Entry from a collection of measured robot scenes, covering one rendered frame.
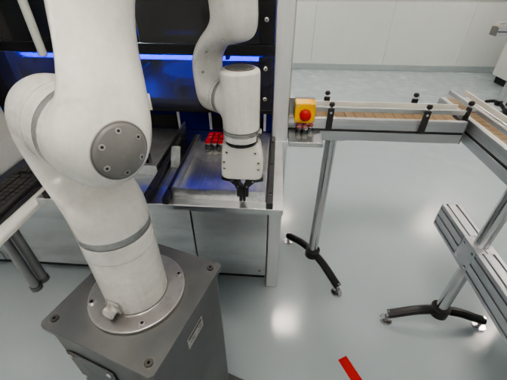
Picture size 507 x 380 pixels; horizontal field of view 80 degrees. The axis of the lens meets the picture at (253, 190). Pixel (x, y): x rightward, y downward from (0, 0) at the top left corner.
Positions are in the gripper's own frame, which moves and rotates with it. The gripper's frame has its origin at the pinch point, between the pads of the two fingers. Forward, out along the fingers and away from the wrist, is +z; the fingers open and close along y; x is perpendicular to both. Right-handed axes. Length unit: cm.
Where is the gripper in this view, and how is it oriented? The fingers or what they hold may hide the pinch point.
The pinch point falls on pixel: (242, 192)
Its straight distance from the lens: 79.6
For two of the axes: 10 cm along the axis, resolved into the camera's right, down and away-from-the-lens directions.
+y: -10.0, -0.5, 0.6
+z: 0.0, 8.1, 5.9
